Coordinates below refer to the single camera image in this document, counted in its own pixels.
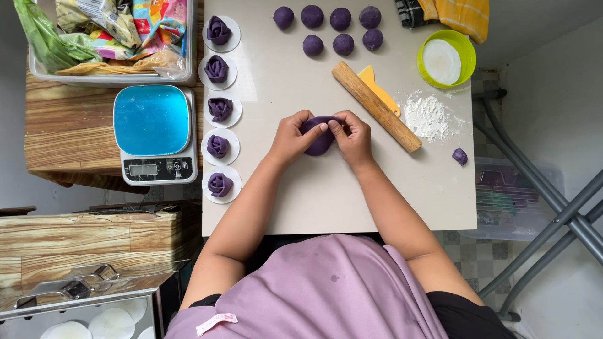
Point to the wooden rolling pin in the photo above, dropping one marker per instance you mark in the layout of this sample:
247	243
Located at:
377	107

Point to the purple dough piece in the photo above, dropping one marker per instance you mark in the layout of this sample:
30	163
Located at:
319	145

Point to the heap of white flour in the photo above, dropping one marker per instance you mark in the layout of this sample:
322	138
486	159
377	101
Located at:
428	117

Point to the metal steamer with paper rounds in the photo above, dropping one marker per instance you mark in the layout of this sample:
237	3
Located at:
85	301

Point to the purple rose-shaped bun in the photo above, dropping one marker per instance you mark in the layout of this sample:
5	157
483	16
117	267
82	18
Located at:
216	69
219	30
218	146
220	109
220	184

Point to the clear plastic storage box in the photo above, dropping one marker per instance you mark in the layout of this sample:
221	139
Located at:
509	202

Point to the stack of white paper liners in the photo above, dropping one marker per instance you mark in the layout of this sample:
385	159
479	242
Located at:
442	61

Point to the yellow plastic dough scraper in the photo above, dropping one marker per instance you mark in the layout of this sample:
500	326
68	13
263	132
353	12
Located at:
372	80

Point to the grey metal tube frame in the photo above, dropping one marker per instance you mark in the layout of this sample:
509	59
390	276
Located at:
560	212

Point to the kitchen scale with blue plate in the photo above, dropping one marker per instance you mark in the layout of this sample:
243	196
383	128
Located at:
151	120

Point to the wood-pattern cabinet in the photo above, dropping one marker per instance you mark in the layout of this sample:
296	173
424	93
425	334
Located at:
70	240

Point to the person's right hand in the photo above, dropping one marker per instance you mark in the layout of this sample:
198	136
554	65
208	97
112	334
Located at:
355	141

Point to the group of purple dough balls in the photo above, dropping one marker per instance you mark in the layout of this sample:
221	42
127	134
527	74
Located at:
343	44

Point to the small purple dough scrap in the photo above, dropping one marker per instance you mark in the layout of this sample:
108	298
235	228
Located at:
460	156

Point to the person's left hand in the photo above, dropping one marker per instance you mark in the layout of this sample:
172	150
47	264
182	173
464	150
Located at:
287	141

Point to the wooden side table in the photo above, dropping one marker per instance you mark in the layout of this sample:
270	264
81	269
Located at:
70	127

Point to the purple apron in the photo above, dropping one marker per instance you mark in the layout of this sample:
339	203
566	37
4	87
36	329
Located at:
315	287

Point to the green plastic bowl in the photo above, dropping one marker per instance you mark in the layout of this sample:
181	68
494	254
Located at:
466	52

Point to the white paper round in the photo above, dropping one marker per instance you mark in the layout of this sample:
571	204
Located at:
232	75
237	188
236	37
237	115
234	150

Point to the black checked cloth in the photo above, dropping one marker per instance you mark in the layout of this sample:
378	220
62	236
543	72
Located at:
409	12

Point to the yellow cloth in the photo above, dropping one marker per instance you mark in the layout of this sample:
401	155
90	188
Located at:
459	16

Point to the clear bin of food bags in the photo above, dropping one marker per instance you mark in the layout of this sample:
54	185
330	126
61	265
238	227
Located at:
108	33

